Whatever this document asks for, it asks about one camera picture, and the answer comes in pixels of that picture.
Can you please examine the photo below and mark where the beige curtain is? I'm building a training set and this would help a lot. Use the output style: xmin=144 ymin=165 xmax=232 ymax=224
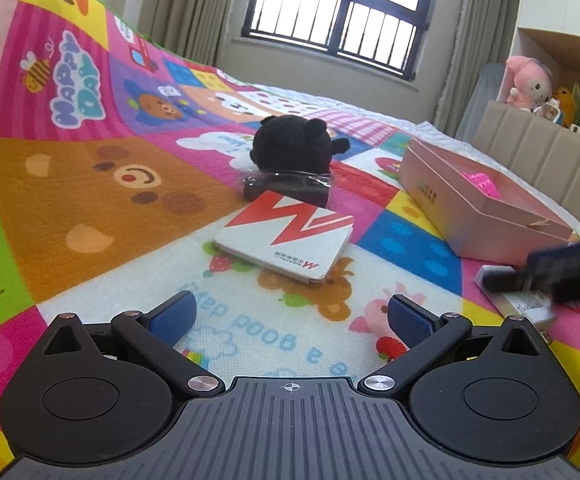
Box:
xmin=137 ymin=0 xmax=263 ymax=68
xmin=432 ymin=0 xmax=525 ymax=136

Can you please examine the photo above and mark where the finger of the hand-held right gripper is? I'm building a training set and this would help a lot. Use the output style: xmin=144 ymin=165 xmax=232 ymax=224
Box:
xmin=482 ymin=265 xmax=553 ymax=294
xmin=526 ymin=244 xmax=576 ymax=273

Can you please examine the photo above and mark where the yellow plush toy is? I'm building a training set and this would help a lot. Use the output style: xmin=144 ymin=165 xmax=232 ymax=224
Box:
xmin=552 ymin=86 xmax=576 ymax=113

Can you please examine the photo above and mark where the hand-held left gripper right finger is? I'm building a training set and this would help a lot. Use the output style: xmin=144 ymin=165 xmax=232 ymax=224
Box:
xmin=360 ymin=294 xmax=556 ymax=397

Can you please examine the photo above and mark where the pink cardboard box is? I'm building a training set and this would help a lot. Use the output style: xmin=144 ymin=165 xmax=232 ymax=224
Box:
xmin=399 ymin=137 xmax=580 ymax=267

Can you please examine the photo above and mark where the colourful printed play mat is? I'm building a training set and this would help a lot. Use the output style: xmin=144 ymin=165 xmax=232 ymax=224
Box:
xmin=0 ymin=0 xmax=580 ymax=480

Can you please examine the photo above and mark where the dark framed window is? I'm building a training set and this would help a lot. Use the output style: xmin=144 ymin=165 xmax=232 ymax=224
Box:
xmin=241 ymin=0 xmax=443 ymax=81

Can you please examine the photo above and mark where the black plush toy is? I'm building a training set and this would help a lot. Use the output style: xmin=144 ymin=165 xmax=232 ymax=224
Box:
xmin=251 ymin=114 xmax=353 ymax=173

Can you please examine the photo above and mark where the small white figurine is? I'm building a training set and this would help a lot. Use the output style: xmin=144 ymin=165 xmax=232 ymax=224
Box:
xmin=537 ymin=100 xmax=563 ymax=123

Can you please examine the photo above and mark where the blue white packet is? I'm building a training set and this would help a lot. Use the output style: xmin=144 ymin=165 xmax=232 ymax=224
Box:
xmin=474 ymin=264 xmax=557 ymax=328

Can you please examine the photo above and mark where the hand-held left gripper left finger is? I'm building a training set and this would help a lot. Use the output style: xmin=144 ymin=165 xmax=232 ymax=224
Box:
xmin=32 ymin=290 xmax=225 ymax=395

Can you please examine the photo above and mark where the pink plastic toy strainer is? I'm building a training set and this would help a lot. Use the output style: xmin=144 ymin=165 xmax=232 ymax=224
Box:
xmin=462 ymin=170 xmax=502 ymax=201

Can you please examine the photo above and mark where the pink plush doll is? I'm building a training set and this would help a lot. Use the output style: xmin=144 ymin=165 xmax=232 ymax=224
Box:
xmin=506 ymin=55 xmax=555 ymax=113

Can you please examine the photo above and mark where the beige padded headboard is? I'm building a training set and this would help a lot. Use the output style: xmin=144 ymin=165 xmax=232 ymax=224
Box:
xmin=470 ymin=100 xmax=580 ymax=233

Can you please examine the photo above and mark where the red white box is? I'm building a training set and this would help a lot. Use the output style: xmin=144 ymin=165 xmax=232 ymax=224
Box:
xmin=214 ymin=190 xmax=355 ymax=285

